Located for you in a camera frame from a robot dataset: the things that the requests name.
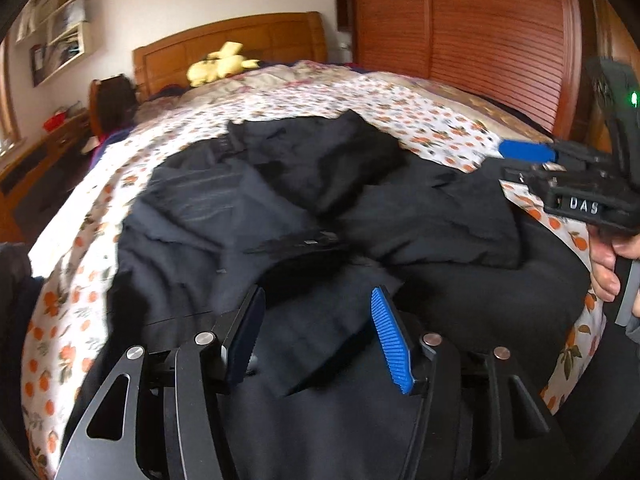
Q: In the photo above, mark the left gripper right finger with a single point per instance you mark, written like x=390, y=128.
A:
x=402, y=352

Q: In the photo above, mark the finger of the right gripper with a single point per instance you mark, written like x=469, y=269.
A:
x=506, y=169
x=527, y=151

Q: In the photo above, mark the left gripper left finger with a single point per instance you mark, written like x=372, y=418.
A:
x=236, y=333

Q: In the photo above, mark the black double-breasted coat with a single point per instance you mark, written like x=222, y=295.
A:
x=318, y=212

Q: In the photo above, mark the person's right hand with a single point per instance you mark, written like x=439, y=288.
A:
x=603, y=252

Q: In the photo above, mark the wooden louvered wardrobe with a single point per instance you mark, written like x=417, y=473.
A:
x=525, y=54

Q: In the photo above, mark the wooden door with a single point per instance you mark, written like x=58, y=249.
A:
x=603, y=34

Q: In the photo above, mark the orange print bed sheet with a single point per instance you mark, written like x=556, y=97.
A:
x=76, y=252

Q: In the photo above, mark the folded black garment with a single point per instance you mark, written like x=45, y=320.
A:
x=20, y=290

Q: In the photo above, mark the floral beige quilt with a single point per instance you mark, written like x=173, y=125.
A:
x=325, y=72

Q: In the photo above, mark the wooden desk cabinet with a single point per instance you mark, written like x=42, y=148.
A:
x=36, y=181

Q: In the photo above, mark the chair with black bag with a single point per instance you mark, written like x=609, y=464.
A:
x=112, y=105

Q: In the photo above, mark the yellow Pikachu plush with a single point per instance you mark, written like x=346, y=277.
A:
x=226, y=62

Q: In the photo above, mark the red bowl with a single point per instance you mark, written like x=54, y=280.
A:
x=54, y=122

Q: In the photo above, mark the white wall shelf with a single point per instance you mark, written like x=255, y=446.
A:
x=57, y=34

